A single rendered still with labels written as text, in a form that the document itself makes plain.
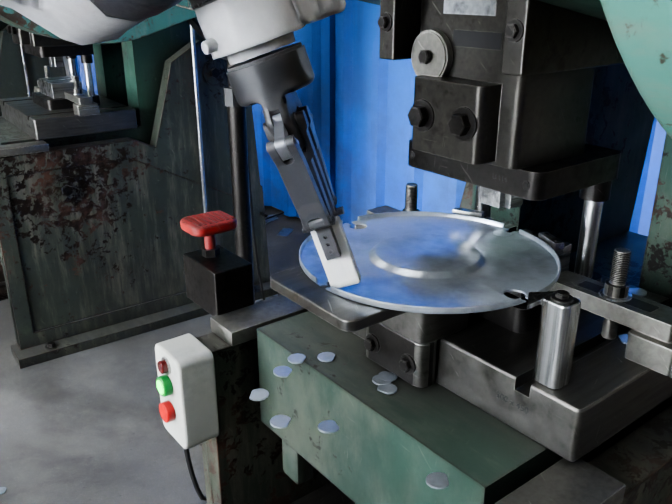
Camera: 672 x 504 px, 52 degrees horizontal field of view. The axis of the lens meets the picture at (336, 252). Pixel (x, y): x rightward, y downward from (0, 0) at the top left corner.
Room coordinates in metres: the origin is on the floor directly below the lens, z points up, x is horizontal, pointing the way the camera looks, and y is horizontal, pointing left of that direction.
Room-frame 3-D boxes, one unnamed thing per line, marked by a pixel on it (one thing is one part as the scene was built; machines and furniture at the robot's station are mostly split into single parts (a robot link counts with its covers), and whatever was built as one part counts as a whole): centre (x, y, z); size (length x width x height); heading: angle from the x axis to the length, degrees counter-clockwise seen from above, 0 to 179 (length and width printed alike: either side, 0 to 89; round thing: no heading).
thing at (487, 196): (0.80, -0.20, 0.84); 0.05 x 0.03 x 0.04; 38
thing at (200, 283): (0.91, 0.17, 0.62); 0.10 x 0.06 x 0.20; 38
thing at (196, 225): (0.92, 0.18, 0.72); 0.07 x 0.06 x 0.08; 128
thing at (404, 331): (0.70, -0.07, 0.72); 0.25 x 0.14 x 0.14; 128
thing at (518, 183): (0.81, -0.21, 0.86); 0.20 x 0.16 x 0.05; 38
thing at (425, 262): (0.73, -0.10, 0.78); 0.29 x 0.29 x 0.01
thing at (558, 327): (0.59, -0.21, 0.75); 0.03 x 0.03 x 0.10; 38
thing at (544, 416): (0.80, -0.20, 0.68); 0.45 x 0.30 x 0.06; 38
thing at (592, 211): (0.78, -0.30, 0.81); 0.02 x 0.02 x 0.14
